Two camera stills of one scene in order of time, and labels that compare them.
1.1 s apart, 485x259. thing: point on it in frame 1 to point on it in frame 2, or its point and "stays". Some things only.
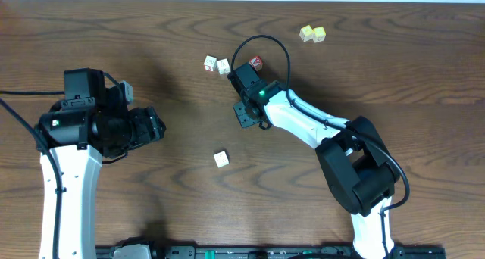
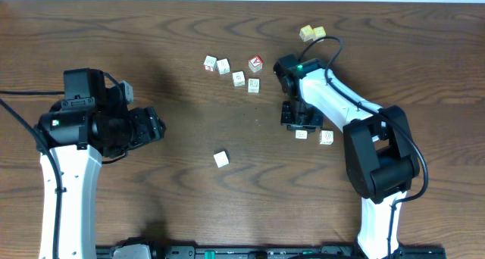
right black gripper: (245, 120) to (317, 120)
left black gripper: (135, 126) stays
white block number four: (222, 157) stays
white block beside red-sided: (223, 66) stays
